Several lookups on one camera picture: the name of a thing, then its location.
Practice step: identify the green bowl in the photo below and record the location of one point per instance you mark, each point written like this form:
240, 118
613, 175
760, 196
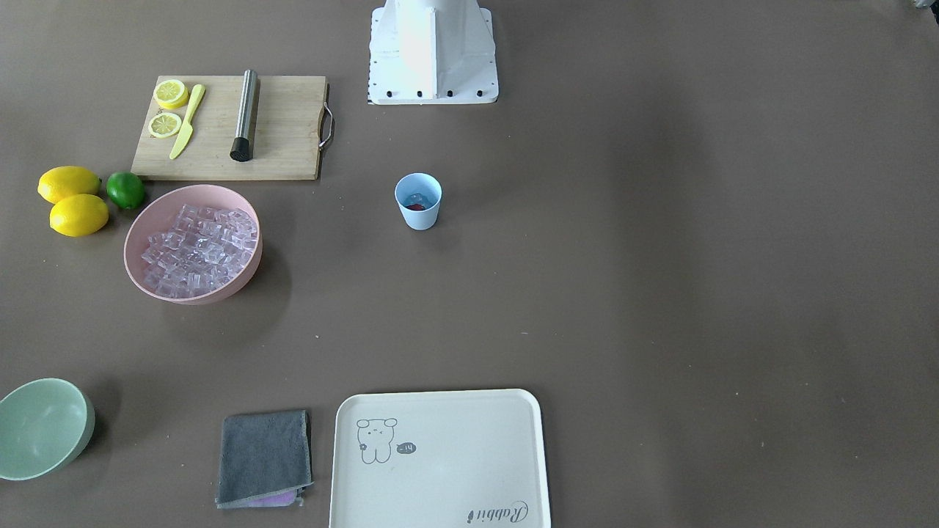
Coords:
45, 424

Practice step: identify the light blue plastic cup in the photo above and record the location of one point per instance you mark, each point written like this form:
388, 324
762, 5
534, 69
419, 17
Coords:
419, 183

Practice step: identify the grey folded cloth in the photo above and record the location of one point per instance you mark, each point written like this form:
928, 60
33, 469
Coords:
264, 459

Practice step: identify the steel muddler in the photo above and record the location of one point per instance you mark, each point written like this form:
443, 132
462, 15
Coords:
241, 149

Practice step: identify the green lime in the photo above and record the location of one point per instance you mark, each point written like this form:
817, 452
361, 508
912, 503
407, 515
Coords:
125, 190

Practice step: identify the wooden cutting board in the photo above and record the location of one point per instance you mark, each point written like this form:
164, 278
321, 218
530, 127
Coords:
289, 131

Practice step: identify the ice cubes pile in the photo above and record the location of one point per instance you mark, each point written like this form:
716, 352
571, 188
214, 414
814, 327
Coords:
203, 250

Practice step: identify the yellow plastic knife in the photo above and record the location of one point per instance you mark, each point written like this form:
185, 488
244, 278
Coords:
186, 128

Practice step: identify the lemon slice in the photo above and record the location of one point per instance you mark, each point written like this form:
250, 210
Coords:
171, 94
164, 125

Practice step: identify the yellow lemon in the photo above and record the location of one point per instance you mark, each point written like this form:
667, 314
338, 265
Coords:
65, 181
79, 215

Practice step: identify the beige rabbit tray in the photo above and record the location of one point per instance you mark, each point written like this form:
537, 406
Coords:
470, 458

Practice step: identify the pink bowl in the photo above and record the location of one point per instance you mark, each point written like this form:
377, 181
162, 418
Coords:
159, 215

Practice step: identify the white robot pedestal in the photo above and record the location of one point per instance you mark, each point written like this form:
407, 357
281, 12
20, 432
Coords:
432, 53

